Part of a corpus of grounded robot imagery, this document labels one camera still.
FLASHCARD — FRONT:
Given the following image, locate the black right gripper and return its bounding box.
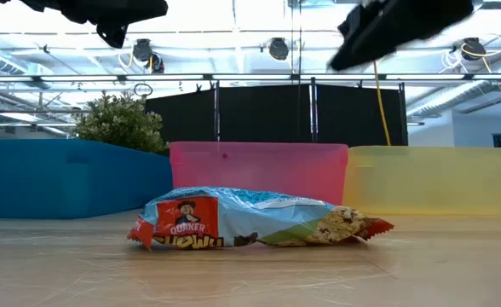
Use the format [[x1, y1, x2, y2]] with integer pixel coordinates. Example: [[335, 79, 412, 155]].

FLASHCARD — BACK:
[[326, 0, 475, 72]]

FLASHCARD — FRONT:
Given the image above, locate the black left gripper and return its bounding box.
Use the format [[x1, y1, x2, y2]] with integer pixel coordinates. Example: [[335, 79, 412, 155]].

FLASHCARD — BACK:
[[0, 0, 170, 49]]

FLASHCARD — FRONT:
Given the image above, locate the black ceiling lamp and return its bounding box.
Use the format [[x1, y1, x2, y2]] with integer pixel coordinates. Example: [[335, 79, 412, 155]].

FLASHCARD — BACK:
[[268, 37, 291, 62], [460, 36, 487, 61], [131, 38, 165, 74]]

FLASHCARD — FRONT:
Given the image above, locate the potted green plant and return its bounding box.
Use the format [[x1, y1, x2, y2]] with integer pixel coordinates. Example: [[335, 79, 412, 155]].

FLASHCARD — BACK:
[[72, 90, 171, 156]]

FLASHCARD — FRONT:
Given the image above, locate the black backdrop curtain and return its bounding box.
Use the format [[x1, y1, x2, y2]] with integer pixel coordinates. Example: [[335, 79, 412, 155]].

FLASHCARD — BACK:
[[144, 82, 409, 148]]

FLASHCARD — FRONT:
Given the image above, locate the yellow plastic sorting bin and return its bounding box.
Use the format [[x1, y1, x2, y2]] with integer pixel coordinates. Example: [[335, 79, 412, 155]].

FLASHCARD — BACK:
[[342, 145, 501, 217]]

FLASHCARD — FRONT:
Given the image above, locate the red plastic sorting bin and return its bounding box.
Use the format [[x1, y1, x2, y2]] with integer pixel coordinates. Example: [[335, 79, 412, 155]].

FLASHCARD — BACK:
[[169, 141, 350, 207]]

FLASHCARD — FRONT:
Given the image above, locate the blue plastic sorting bin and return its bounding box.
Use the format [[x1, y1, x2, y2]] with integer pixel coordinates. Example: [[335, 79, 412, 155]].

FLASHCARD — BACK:
[[0, 138, 175, 221]]

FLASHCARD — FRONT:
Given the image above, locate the red and grey snack packet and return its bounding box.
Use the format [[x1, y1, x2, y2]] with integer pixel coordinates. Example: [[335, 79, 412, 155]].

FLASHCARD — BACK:
[[126, 186, 396, 252]]

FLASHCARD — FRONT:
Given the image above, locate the yellow cable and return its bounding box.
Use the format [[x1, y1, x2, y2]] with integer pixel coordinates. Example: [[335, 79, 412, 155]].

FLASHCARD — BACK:
[[372, 61, 393, 148]]

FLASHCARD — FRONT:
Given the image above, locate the black metal table frame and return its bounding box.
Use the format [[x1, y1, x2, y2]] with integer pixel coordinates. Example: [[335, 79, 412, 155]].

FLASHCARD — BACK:
[[0, 72, 501, 83]]

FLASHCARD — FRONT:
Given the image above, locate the hanging black ring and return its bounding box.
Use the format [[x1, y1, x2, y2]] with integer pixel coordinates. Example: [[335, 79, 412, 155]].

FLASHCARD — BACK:
[[132, 82, 154, 97]]

